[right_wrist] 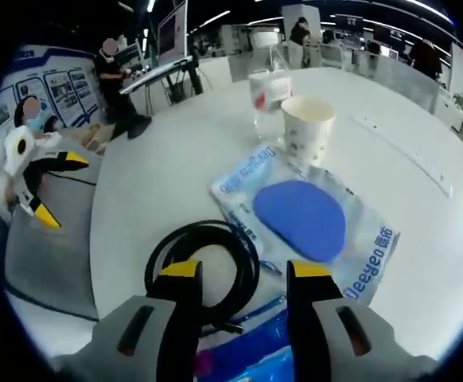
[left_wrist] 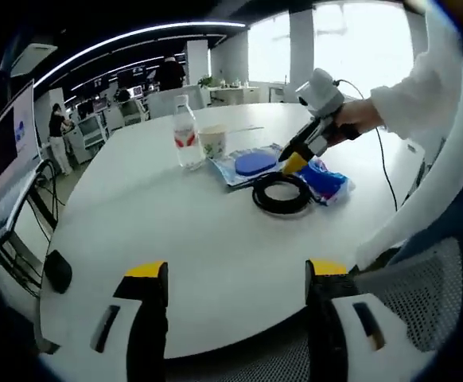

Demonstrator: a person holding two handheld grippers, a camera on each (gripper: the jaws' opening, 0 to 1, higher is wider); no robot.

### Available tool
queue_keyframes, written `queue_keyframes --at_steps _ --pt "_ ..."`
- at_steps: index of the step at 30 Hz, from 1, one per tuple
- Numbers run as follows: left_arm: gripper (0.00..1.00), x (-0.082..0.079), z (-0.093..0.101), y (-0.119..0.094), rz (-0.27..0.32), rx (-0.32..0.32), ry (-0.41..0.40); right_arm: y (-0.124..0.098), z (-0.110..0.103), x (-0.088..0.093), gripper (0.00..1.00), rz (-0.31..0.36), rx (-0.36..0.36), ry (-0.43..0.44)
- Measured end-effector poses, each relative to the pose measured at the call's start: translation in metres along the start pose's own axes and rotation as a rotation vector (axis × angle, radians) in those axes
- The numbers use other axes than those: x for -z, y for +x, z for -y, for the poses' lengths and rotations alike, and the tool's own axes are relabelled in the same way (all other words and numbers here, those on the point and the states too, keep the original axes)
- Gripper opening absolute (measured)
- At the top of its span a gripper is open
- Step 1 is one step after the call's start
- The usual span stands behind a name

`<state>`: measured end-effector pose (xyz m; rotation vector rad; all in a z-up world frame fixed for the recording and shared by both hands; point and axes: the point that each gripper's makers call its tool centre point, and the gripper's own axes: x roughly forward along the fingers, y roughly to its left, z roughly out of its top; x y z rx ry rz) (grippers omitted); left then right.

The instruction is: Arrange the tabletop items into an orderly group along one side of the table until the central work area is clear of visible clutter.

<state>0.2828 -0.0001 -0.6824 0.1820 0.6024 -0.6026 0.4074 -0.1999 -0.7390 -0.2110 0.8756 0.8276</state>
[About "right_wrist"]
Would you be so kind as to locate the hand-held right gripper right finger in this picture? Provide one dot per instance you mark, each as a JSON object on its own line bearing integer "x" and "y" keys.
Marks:
{"x": 311, "y": 326}

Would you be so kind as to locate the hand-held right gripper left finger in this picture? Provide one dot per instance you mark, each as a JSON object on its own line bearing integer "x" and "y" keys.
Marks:
{"x": 168, "y": 326}

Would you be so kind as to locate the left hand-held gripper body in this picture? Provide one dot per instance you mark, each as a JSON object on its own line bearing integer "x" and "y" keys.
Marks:
{"x": 18, "y": 146}

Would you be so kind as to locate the blue tissue pack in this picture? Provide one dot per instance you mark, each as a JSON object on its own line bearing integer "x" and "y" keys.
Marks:
{"x": 247, "y": 358}

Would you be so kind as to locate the clear bag with blue pad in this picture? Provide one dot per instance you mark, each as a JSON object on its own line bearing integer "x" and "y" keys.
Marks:
{"x": 299, "y": 223}

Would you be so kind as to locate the white paper cup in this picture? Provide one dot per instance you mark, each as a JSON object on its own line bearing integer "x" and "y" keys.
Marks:
{"x": 305, "y": 135}

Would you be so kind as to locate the clear water bottle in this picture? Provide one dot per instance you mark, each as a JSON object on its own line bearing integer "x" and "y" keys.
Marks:
{"x": 269, "y": 87}

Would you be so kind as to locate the tilted monitor stand desk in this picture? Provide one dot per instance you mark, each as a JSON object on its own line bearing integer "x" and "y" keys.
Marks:
{"x": 156, "y": 75}

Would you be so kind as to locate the white table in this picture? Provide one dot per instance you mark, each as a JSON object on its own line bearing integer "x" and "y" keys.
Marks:
{"x": 414, "y": 231}

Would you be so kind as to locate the computer monitor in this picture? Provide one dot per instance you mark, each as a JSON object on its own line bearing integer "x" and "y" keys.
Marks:
{"x": 172, "y": 32}

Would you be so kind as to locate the long white strip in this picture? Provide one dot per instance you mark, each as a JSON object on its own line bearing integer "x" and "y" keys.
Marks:
{"x": 402, "y": 153}

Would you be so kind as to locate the blue white wall display board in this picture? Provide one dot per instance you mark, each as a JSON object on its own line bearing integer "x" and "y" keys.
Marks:
{"x": 68, "y": 91}

